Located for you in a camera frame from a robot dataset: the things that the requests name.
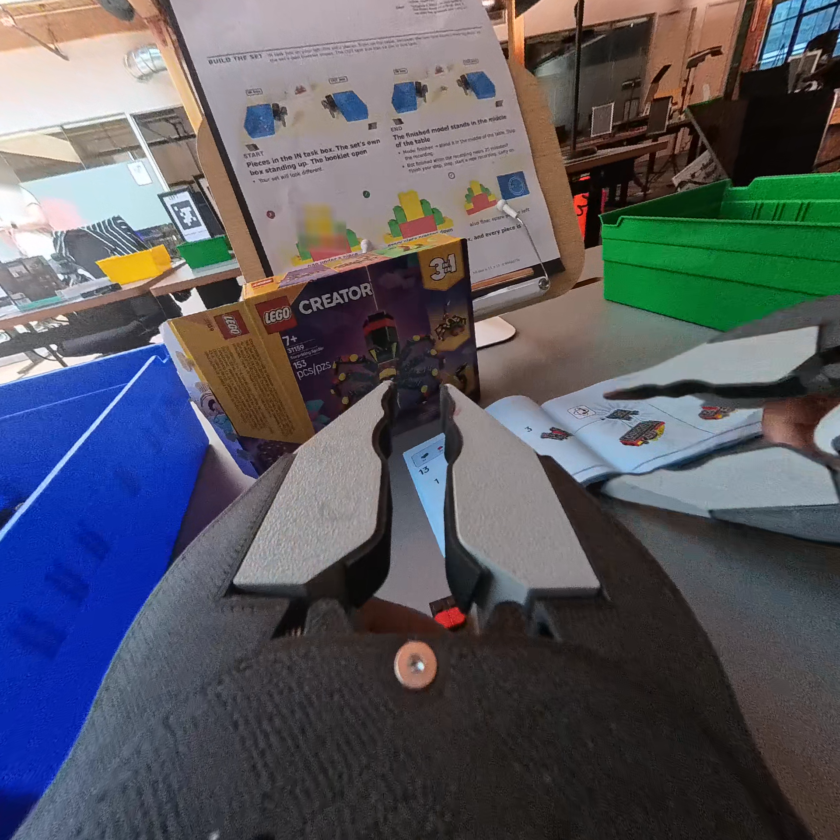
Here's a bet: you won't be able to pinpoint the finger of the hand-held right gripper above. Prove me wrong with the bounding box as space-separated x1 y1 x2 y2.
604 298 840 403
592 441 840 546

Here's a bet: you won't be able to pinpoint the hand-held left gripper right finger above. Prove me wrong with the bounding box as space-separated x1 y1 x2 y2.
440 384 601 631

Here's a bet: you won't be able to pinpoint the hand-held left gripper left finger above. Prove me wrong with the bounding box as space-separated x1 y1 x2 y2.
233 381 395 608

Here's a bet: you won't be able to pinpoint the blue plastic bin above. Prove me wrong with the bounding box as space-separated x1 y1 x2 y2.
0 344 211 840

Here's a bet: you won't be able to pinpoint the purple yellow lego box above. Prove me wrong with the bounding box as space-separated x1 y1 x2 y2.
161 238 481 476

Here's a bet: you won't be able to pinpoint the stacked green plastic bins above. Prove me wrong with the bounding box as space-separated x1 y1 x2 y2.
598 177 840 332

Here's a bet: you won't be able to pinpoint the open instruction booklet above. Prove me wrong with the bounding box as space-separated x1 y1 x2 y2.
402 357 782 559

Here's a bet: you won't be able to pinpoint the white stand base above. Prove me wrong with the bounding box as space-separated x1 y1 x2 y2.
474 315 517 350

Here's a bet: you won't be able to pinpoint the black slanted equipment cabinet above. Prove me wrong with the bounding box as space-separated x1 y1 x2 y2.
686 66 840 188

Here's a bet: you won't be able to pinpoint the long wooden bench table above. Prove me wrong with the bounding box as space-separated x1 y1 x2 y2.
564 141 670 227

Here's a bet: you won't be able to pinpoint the pale work table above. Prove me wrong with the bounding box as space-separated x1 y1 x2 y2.
151 259 244 299

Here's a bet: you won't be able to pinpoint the small green plastic bin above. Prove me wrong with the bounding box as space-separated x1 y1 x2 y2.
176 235 234 270

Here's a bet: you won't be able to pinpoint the yellow plastic bin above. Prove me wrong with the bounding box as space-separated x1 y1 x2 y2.
96 245 173 284

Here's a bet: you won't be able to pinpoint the wooden work table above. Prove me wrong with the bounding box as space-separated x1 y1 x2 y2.
0 276 188 368

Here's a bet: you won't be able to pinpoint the black white marker tag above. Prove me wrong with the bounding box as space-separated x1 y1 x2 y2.
157 187 224 244

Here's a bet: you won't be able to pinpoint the blue paned window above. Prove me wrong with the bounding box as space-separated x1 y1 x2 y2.
758 0 840 70

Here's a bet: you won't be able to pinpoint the printed instruction poster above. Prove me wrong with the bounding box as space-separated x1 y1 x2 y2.
161 0 567 290

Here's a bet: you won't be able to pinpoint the metal wire clip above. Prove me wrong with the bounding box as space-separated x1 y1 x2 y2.
497 199 552 291

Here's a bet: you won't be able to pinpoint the silver air duct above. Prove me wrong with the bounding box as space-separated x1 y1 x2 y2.
125 46 165 83

